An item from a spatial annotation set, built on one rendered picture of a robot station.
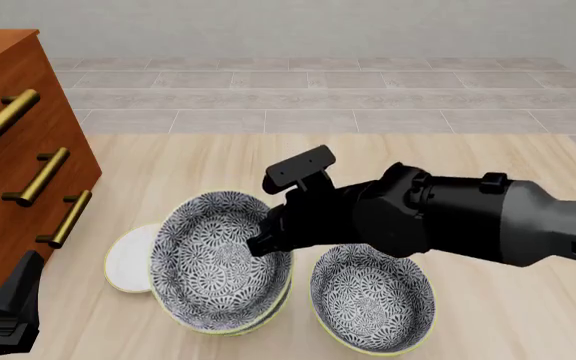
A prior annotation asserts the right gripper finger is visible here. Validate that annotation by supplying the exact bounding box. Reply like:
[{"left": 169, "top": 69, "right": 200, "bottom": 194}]
[{"left": 245, "top": 221, "right": 295, "bottom": 258}]

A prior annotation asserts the white plate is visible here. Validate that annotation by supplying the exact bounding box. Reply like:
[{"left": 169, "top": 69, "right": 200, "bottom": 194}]
[{"left": 103, "top": 222, "right": 165, "bottom": 295}]

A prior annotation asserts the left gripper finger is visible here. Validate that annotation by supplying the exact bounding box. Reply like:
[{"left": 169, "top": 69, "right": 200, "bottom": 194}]
[{"left": 0, "top": 249, "right": 45, "bottom": 321}]

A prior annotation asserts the short brass drawer handle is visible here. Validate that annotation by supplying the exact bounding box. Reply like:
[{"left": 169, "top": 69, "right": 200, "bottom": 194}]
[{"left": 35, "top": 189, "right": 94, "bottom": 250}]

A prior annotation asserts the long brass drawer handle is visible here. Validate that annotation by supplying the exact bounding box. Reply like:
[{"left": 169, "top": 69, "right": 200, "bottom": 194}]
[{"left": 0, "top": 88, "right": 42, "bottom": 151}]

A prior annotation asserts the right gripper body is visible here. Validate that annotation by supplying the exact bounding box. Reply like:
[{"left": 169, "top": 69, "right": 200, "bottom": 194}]
[{"left": 266, "top": 184, "right": 358, "bottom": 252}]

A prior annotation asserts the wooden cabinet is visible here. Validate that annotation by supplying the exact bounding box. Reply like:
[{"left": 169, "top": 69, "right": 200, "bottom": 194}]
[{"left": 0, "top": 28, "right": 104, "bottom": 328}]

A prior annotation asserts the medium brass drawer handle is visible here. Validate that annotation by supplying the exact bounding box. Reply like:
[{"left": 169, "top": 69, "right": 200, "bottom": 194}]
[{"left": 1, "top": 146, "right": 72, "bottom": 208}]

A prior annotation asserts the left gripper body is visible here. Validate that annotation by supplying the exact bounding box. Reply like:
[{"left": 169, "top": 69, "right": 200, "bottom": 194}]
[{"left": 0, "top": 315, "right": 42, "bottom": 356}]

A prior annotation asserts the patterned black white bowl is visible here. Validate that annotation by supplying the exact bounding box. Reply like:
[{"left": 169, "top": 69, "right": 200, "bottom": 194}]
[
  {"left": 177, "top": 273, "right": 295, "bottom": 338},
  {"left": 148, "top": 190, "right": 297, "bottom": 336},
  {"left": 308, "top": 243, "right": 439, "bottom": 356}
]

